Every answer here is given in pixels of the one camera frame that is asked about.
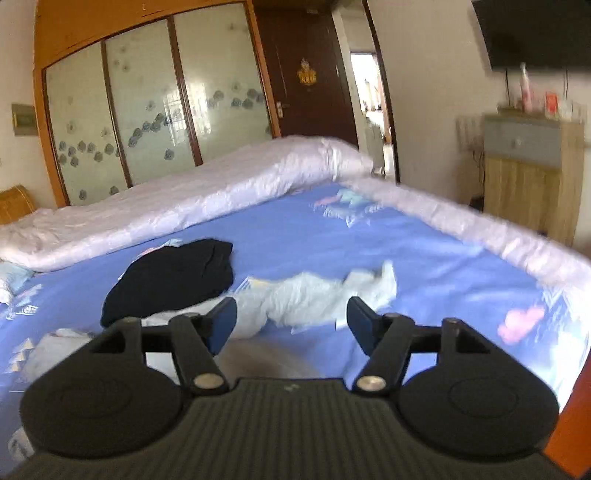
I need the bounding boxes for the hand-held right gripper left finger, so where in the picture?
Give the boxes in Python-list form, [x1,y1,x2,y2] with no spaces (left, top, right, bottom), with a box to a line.
[91,296,239,396]

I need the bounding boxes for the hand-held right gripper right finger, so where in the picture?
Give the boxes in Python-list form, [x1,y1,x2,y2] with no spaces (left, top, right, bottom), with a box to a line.
[346,296,492,396]

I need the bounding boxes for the light grey pants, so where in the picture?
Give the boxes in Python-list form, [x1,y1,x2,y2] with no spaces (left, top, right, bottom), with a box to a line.
[143,261,399,340]

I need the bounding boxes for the black folded garment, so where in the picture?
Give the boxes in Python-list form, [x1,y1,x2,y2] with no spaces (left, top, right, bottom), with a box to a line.
[100,238,234,328]

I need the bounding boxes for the blue printed bedsheet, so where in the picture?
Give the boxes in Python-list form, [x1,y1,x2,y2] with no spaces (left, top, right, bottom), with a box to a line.
[0,182,591,464]

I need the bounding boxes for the white quilt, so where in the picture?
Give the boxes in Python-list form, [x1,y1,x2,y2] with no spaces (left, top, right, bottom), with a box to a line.
[0,135,591,289]

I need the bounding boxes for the light blue pillow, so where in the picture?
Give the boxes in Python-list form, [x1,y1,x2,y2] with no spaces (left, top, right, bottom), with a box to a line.
[0,262,34,305]

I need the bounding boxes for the wooden cabinet with grey drawer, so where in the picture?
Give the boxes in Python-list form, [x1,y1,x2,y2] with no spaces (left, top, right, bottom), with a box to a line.
[481,108,587,248]

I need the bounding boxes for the wooden headboard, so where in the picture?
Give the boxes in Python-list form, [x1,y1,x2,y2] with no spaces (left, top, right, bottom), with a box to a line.
[0,185,41,225]

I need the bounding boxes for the wooden wardrobe with glass doors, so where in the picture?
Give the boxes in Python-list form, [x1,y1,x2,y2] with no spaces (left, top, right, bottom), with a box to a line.
[32,0,282,208]

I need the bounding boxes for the dark brown door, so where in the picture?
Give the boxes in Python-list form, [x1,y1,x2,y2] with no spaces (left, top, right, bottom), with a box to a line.
[254,7,360,147]

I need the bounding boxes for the pink bottle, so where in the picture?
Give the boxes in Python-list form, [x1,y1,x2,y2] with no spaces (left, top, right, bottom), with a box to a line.
[520,63,534,113]

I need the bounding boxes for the orange wooden bed frame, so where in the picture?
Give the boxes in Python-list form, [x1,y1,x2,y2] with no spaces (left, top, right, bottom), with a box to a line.
[544,381,591,480]

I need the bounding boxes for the framed wall panel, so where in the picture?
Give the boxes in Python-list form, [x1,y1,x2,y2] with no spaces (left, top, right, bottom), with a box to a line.
[11,102,38,137]

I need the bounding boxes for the wall-mounted television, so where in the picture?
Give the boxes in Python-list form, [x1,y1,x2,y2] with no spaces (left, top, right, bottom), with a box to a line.
[471,0,591,73]

